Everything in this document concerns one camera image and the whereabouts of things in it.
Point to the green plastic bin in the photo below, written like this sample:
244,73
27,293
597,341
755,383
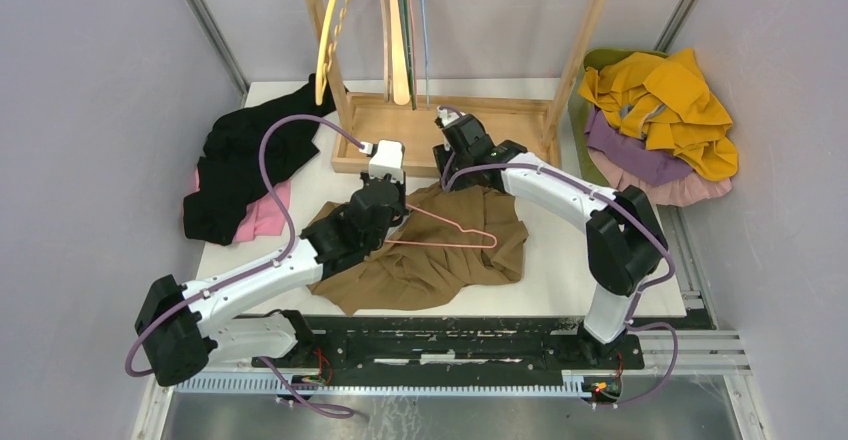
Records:
581,112

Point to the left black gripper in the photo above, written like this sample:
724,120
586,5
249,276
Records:
401,207

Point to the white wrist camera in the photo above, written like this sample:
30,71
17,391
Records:
445,117
385,160

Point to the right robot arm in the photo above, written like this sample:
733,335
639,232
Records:
624,240

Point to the tan pleated skirt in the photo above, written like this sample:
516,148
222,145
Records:
450,240

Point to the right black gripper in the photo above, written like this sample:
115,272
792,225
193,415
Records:
441,151

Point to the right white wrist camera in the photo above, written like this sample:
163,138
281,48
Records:
445,117

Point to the yellow plastic hanger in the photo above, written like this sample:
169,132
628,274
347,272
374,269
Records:
330,32

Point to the green plastic hanger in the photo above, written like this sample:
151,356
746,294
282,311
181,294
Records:
406,17

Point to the blue wire hanger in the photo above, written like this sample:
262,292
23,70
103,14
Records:
425,38

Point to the yellow garment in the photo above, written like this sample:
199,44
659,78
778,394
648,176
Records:
667,104

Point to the beige wooden hanger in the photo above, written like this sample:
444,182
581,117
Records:
395,75

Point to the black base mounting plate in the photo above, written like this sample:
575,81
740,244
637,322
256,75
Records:
454,351

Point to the black garment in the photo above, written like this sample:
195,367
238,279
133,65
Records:
227,174

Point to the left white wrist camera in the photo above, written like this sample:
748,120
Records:
385,160

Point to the aluminium frame rail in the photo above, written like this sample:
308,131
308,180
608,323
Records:
702,389

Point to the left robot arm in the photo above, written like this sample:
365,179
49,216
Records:
180,327

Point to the light pink ruffled garment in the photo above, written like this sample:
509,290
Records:
680,193

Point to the purple garment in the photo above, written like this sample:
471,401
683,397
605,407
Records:
630,154

